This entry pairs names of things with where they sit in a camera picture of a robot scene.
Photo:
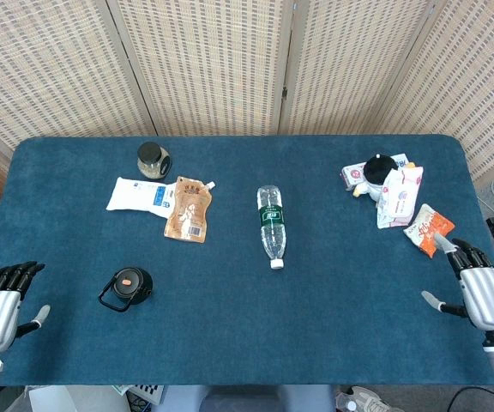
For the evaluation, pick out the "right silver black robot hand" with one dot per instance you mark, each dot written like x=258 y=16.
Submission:
x=487 y=296

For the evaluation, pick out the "black round lid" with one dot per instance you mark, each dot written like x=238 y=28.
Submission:
x=131 y=286

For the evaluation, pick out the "orange snack packet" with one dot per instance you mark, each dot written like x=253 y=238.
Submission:
x=429 y=229

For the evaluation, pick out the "white blue tissue pack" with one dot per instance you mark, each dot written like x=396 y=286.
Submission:
x=137 y=195

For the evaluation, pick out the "brown spouted pouch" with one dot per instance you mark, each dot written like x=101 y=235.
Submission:
x=189 y=210

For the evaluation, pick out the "white plastic bin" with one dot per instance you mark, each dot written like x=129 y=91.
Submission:
x=75 y=400

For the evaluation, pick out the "white pink wet wipes pack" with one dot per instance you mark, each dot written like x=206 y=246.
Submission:
x=397 y=197

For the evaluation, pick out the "white packet with blue print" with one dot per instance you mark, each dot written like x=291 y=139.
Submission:
x=401 y=161

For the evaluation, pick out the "grey white sneaker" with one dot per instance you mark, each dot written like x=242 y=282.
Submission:
x=365 y=401

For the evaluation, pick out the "black and white plush toy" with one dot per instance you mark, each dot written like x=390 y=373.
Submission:
x=375 y=171

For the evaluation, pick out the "black white checkered board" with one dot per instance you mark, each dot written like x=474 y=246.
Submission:
x=148 y=392

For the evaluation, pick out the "pink white flat box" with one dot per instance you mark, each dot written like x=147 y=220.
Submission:
x=352 y=173

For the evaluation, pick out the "woven folding screen panel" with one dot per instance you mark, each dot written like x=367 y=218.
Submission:
x=470 y=77
x=350 y=64
x=37 y=64
x=204 y=64

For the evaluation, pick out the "glass jar with black lid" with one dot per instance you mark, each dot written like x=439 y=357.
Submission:
x=152 y=162

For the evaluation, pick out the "clear plastic water bottle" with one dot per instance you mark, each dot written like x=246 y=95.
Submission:
x=271 y=219

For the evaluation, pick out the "blue felt table mat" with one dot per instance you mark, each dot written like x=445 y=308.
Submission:
x=247 y=309

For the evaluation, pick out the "blue grey chair seat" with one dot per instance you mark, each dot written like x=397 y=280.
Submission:
x=264 y=399

